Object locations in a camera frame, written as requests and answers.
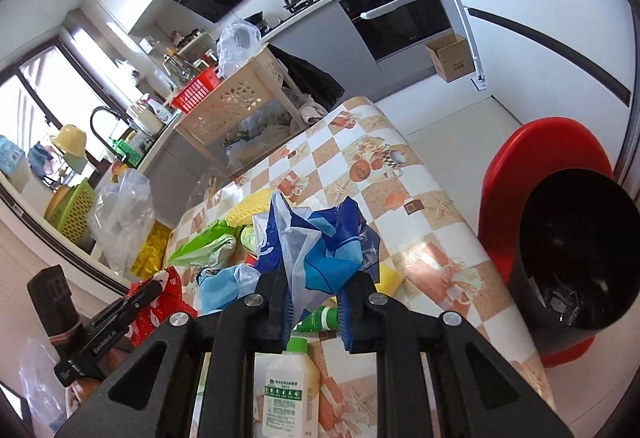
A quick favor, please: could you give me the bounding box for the yellow mesh bag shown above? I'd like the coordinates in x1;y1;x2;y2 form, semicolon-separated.
130;220;172;280

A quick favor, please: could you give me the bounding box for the black trash bin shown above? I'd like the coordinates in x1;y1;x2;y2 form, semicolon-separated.
508;168;639;354

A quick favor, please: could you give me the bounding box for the green plastic bag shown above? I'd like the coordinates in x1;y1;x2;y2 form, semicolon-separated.
167;219;240;268

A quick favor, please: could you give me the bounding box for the beige plastic shelf rack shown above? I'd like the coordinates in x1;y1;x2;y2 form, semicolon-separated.
175;45;306;179

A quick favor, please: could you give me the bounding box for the black kitchen faucet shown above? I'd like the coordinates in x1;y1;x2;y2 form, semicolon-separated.
87;106;131;163

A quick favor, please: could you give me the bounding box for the cardboard box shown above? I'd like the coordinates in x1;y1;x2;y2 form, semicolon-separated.
425;32;475;83

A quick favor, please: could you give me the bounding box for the yellow foam fruit net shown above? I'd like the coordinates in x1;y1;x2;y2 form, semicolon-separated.
224;189;272;227

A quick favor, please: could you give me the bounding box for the light blue plastic bag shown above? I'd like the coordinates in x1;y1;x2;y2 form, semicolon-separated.
198;264;260;316

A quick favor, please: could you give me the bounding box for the white refrigerator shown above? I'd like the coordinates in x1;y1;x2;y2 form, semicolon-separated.
459;0;639;180

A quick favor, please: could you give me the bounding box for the green daisy tube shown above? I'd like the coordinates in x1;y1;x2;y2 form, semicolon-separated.
294;306;340;333

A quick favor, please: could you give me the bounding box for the blue white plastic bag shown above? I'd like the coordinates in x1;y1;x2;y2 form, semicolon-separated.
257;191;381;342

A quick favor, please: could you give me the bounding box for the red plastic basket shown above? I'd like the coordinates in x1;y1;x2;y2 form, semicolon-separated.
169;68;220;114

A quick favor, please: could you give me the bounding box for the yellow bowl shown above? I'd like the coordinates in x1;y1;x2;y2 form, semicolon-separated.
50;124;87;158

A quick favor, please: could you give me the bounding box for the clear plastic bag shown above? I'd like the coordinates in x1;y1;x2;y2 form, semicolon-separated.
88;168;155;274

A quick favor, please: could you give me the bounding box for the checkered patterned tablecloth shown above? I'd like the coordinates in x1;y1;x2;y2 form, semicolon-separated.
162;96;557;438

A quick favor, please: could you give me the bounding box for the red plastic stool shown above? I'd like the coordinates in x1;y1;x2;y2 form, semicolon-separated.
476;116;615;369

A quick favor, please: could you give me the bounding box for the green plastic basket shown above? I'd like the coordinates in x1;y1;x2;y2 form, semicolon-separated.
44;179;96;244

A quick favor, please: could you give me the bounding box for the pale green small bottle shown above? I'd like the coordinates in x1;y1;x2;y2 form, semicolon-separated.
240;224;258;257

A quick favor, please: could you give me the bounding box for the red white patterned bag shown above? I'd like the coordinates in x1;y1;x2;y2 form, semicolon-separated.
125;267;198;348

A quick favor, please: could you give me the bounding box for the white green label bottle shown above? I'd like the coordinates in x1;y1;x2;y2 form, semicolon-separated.
262;337;320;438

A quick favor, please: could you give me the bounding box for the yellow sponge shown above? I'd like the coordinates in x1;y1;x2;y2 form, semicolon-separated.
376;264;404;297

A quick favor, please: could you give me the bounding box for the built-in black oven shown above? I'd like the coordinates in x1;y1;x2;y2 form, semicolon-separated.
340;0;450;61

